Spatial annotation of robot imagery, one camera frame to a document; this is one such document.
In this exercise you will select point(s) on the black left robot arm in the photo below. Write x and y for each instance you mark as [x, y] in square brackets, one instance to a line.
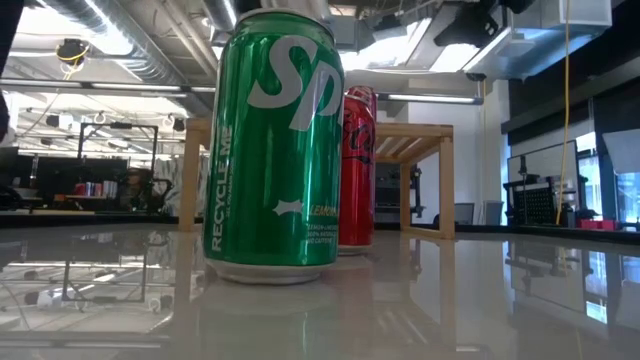
[6, 30]

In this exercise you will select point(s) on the black perforated stand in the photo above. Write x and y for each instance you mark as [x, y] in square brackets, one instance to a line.
[535, 205]

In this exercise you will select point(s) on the black background machine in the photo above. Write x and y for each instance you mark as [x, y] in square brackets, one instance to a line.
[387, 192]

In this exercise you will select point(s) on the wooden slatted shelf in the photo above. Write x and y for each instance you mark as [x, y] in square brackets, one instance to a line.
[445, 175]

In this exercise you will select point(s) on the red box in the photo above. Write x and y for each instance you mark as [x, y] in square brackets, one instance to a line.
[597, 224]

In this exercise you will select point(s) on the long ceiling light bar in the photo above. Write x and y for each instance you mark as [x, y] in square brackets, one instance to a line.
[430, 98]
[125, 86]

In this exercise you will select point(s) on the red Coca-Cola Zero can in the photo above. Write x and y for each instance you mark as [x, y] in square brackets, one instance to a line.
[357, 200]

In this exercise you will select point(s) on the black aluminium table frame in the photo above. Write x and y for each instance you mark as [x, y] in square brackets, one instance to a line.
[100, 219]

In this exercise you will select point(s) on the green Sprite can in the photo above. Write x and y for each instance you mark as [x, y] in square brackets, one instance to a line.
[260, 175]

